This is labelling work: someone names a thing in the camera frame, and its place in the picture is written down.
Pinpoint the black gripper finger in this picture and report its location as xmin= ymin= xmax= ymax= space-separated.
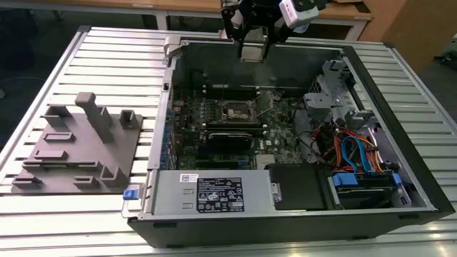
xmin=265 ymin=18 xmax=289 ymax=58
xmin=221 ymin=7 xmax=251 ymax=58

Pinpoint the silver CPU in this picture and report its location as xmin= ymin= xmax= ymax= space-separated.
xmin=240 ymin=40 xmax=268 ymax=64

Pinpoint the metal socket cover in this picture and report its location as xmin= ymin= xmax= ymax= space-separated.
xmin=253 ymin=90 xmax=277 ymax=121

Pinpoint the CPU socket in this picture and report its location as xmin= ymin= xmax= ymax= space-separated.
xmin=220 ymin=99 xmax=261 ymax=124

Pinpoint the wooden desk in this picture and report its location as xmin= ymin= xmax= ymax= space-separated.
xmin=165 ymin=0 xmax=375 ymax=41
xmin=0 ymin=0 xmax=168 ymax=30

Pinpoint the metal disk bay cage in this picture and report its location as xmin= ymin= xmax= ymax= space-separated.
xmin=303 ymin=60 xmax=381 ymax=134

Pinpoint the green motherboard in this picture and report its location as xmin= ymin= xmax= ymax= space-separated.
xmin=171 ymin=88 xmax=312 ymax=171

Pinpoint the black graphics card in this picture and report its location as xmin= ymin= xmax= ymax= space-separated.
xmin=205 ymin=131 xmax=255 ymax=154

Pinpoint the wooden cabinet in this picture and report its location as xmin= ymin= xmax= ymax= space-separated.
xmin=360 ymin=0 xmax=457 ymax=74

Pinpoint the black plastic shroud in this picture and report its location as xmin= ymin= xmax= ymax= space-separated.
xmin=265 ymin=162 xmax=336 ymax=211

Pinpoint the silver power supply unit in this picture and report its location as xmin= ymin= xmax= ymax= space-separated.
xmin=141 ymin=170 xmax=277 ymax=215

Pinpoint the grey parts rack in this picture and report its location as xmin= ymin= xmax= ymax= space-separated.
xmin=11 ymin=92 xmax=145 ymax=195

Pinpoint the hard disk in blue carrier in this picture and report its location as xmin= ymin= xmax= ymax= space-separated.
xmin=331 ymin=171 xmax=403 ymax=211

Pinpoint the black PC case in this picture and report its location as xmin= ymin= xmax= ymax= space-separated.
xmin=127 ymin=34 xmax=457 ymax=248

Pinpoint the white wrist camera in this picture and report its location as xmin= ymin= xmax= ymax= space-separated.
xmin=277 ymin=0 xmax=321 ymax=29

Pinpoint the blue wire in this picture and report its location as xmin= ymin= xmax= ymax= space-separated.
xmin=341 ymin=135 xmax=393 ymax=176

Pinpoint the orange wire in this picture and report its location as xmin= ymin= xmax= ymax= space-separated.
xmin=317 ymin=127 xmax=385 ymax=172

